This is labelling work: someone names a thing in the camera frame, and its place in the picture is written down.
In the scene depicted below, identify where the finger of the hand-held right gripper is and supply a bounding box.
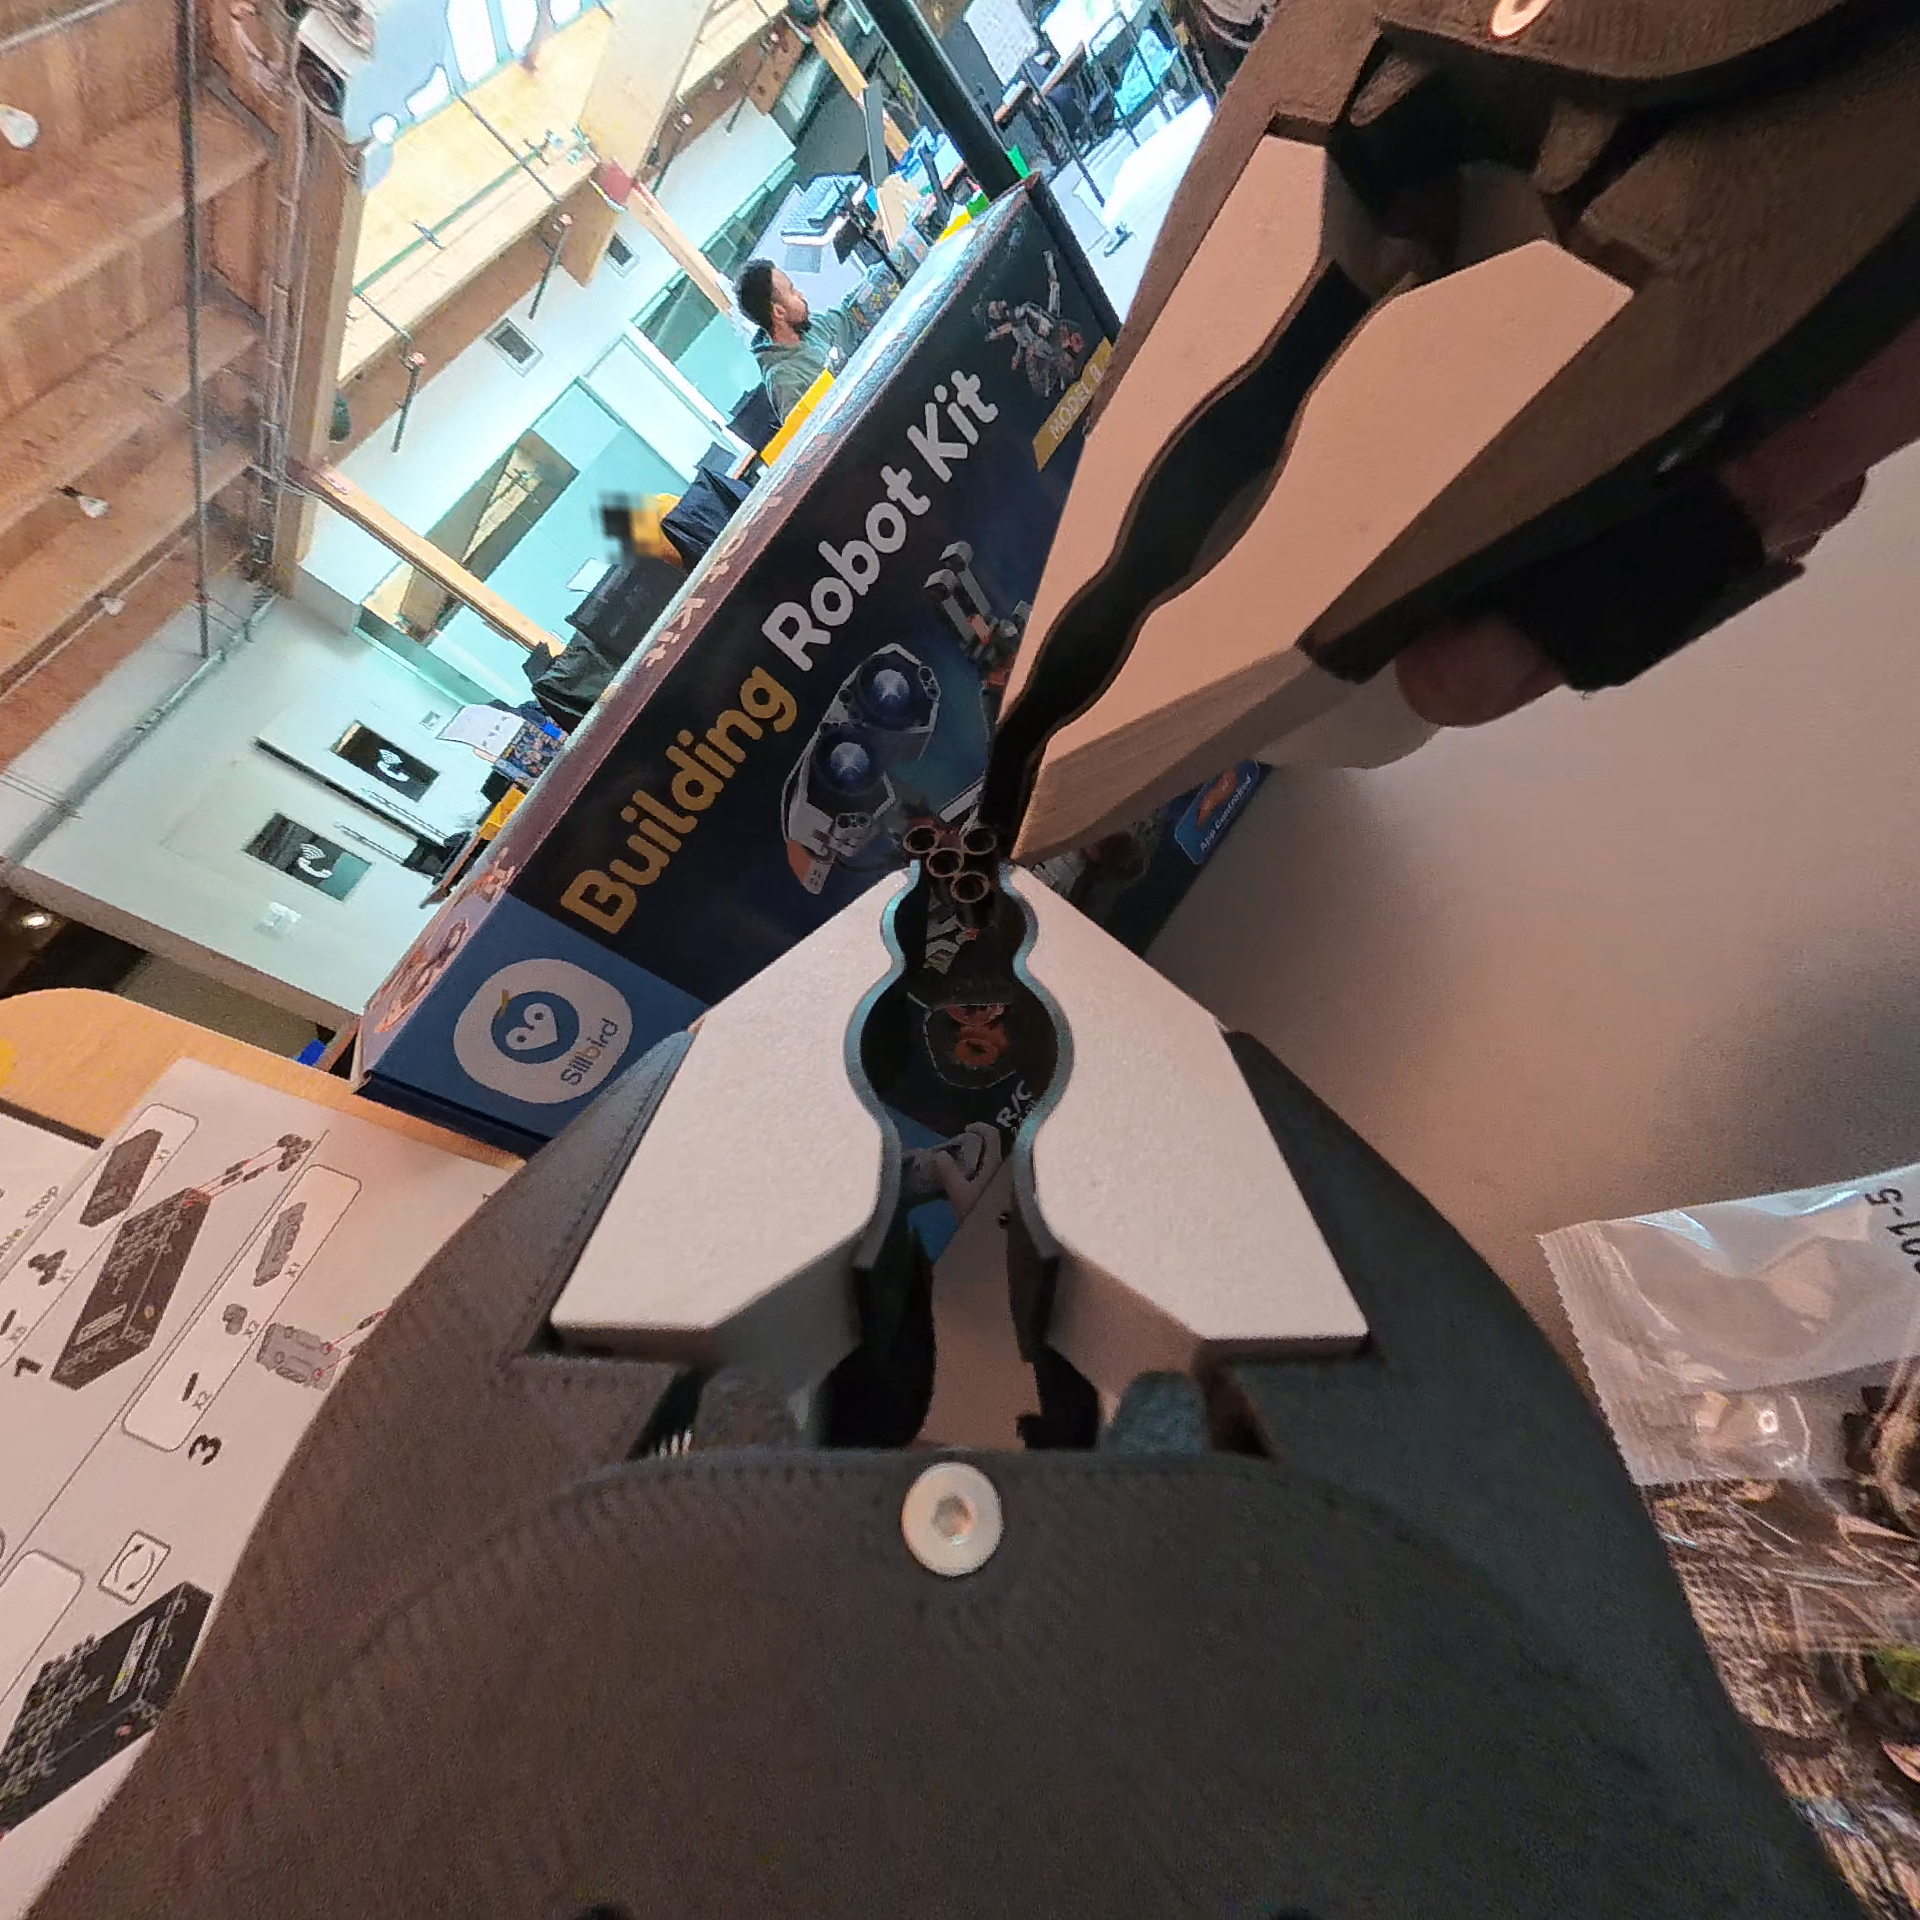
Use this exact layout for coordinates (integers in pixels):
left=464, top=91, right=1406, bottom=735
left=1007, top=239, right=1636, bottom=870
left=987, top=136, right=1375, bottom=825

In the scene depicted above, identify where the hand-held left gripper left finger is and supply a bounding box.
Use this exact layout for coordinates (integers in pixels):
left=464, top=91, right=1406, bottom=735
left=547, top=866, right=906, bottom=1449

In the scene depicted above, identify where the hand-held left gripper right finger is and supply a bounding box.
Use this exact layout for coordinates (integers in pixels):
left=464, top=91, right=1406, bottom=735
left=1007, top=866, right=1370, bottom=1449

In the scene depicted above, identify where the black battery box block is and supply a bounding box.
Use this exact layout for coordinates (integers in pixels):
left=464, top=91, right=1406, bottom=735
left=901, top=815, right=1007, bottom=976

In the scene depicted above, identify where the grey desk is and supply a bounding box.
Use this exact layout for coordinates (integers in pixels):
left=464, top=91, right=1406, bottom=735
left=1147, top=481, right=1920, bottom=1502

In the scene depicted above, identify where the person's right hand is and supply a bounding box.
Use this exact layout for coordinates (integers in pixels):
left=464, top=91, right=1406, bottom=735
left=1394, top=323, right=1920, bottom=732

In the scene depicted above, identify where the blue toy kit box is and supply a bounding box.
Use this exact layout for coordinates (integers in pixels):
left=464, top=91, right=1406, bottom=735
left=352, top=180, right=1278, bottom=1161

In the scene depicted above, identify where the instruction booklet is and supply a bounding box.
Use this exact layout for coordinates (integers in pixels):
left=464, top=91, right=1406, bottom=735
left=0, top=1056, right=527, bottom=1876

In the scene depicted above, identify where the clear bag of building parts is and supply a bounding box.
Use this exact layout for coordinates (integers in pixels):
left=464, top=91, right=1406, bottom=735
left=1543, top=1161, right=1920, bottom=1920

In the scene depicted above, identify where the black wall sign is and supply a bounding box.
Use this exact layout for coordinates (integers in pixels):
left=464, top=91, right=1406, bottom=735
left=333, top=723, right=442, bottom=799
left=244, top=815, right=375, bottom=903

